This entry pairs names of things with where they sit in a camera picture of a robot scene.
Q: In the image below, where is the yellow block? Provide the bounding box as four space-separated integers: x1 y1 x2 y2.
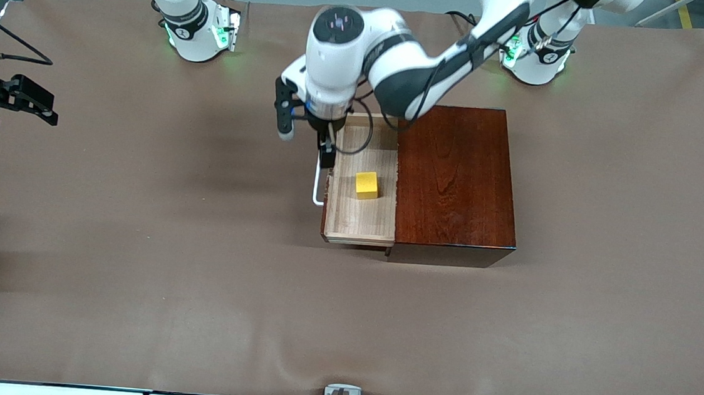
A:
354 170 381 202

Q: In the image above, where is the yellow floor tape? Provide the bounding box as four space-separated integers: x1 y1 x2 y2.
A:
672 0 698 32

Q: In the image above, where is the dark brown wooden cabinet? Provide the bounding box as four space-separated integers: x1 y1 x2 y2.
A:
386 101 528 272

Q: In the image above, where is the brown table cover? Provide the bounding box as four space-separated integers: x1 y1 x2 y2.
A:
0 0 704 395

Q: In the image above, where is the white metal drawer handle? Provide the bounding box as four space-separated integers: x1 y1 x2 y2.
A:
311 154 330 208

